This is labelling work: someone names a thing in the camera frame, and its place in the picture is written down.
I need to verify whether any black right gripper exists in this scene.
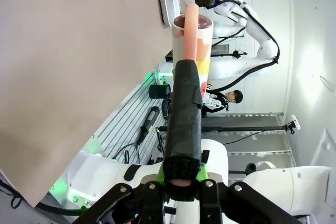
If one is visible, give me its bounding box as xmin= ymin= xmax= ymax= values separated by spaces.
xmin=205 ymin=0 xmax=222 ymax=10

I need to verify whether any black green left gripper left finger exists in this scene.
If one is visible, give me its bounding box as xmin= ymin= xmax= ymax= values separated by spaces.
xmin=96 ymin=163 xmax=169 ymax=224

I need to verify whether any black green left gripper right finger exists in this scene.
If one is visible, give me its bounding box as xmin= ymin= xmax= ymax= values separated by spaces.
xmin=196 ymin=163 xmax=303 ymax=224

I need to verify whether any black handheld tool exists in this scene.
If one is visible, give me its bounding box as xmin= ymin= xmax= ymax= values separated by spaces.
xmin=135 ymin=105 xmax=160 ymax=146

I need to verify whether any black tripod pole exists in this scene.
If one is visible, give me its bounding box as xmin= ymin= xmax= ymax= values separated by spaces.
xmin=156 ymin=122 xmax=295 ymax=133

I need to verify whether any person in black white jacket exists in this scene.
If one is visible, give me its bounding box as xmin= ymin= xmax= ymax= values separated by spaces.
xmin=201 ymin=82 xmax=244 ymax=116

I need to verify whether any black cylindrical bin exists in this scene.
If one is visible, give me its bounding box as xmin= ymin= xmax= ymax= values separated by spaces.
xmin=149 ymin=83 xmax=171 ymax=100

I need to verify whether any black floor cable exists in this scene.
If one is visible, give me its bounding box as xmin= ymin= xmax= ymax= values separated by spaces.
xmin=112 ymin=141 xmax=141 ymax=163

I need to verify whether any black corrugated arm cable hose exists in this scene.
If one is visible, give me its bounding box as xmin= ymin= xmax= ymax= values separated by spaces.
xmin=209 ymin=0 xmax=281 ymax=92

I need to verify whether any grooved metal base plate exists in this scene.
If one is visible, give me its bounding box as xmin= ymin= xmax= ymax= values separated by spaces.
xmin=98 ymin=76 xmax=174 ymax=164

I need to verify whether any small white camera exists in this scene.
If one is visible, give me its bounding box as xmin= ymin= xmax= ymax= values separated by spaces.
xmin=290 ymin=114 xmax=301 ymax=131

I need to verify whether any black cable at table edge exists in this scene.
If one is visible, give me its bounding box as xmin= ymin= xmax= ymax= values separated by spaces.
xmin=0 ymin=178 xmax=22 ymax=209

